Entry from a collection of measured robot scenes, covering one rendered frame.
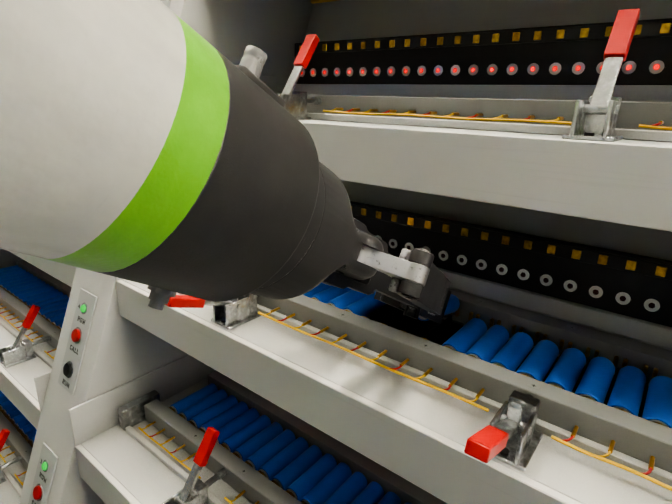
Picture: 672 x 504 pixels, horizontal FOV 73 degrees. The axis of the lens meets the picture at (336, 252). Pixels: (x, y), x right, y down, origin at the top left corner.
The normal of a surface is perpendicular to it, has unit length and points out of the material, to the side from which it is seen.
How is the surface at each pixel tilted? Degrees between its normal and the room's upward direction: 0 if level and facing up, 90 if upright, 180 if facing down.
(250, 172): 86
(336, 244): 93
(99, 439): 21
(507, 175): 111
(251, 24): 90
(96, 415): 90
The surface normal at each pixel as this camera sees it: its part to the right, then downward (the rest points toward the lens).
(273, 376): -0.62, 0.22
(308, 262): 0.57, 0.58
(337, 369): 0.04, -0.95
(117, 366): 0.79, 0.22
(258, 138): 0.85, -0.10
